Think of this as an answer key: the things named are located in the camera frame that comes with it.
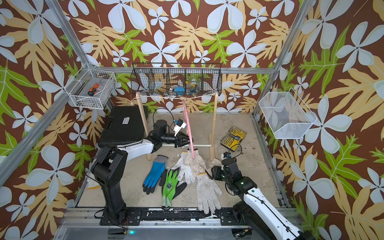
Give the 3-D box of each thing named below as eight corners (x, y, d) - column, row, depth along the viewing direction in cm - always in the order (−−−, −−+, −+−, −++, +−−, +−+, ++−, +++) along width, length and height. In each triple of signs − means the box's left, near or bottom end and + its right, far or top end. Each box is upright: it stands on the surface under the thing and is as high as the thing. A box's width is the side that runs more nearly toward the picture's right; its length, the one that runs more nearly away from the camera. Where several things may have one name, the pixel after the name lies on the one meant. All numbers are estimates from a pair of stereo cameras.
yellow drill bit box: (220, 144, 104) (220, 141, 101) (233, 128, 113) (234, 125, 110) (233, 152, 100) (235, 150, 97) (246, 135, 109) (247, 132, 106)
